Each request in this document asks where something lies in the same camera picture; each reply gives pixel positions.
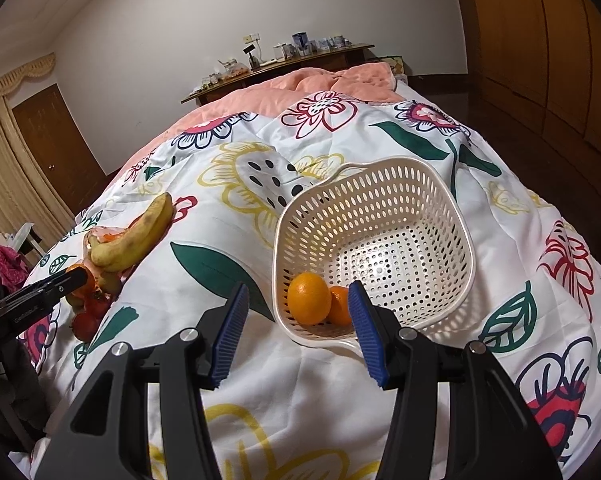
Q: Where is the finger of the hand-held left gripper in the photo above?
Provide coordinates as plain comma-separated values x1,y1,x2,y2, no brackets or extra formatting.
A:
0,266,90,313

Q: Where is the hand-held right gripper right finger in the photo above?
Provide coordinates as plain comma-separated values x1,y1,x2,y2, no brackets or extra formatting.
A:
347,280,563,480

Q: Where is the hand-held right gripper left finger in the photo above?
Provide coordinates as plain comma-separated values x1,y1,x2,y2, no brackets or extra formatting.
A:
33,282,251,480

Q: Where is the small orange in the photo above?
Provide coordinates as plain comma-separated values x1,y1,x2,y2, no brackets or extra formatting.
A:
65,262,98,301
326,286,355,327

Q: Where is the red tomato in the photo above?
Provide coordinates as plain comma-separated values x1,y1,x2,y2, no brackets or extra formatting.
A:
85,292,114,318
72,312,104,343

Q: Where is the large orange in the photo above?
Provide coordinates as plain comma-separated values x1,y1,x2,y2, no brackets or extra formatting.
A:
287,271,331,325

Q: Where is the clear plastic bag of fruit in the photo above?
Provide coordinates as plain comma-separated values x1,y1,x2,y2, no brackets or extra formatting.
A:
83,225,131,286

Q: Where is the yellow spotted banana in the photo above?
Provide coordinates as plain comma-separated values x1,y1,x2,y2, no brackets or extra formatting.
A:
89,191,175,272

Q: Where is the cream perforated plastic basket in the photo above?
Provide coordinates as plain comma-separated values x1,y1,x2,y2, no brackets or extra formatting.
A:
272,156,477,356

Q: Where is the red cloth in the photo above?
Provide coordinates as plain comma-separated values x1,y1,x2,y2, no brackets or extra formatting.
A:
0,245,28,286

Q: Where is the white stool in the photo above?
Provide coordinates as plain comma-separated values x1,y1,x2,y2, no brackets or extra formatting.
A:
3,225,44,261

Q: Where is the white floral printed blanket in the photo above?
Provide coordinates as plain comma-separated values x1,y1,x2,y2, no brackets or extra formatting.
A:
8,87,601,480

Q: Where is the brown wooden door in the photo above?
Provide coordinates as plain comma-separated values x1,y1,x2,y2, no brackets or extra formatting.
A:
13,84,108,206

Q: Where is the pink quilt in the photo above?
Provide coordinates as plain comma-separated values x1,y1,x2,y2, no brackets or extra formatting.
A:
163,62,406,133

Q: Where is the wooden headboard shelf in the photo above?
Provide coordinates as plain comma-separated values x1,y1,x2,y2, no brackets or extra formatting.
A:
180,42,376,106

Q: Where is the wooden wardrobe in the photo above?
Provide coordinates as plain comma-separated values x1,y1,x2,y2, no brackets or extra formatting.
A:
463,0,601,161

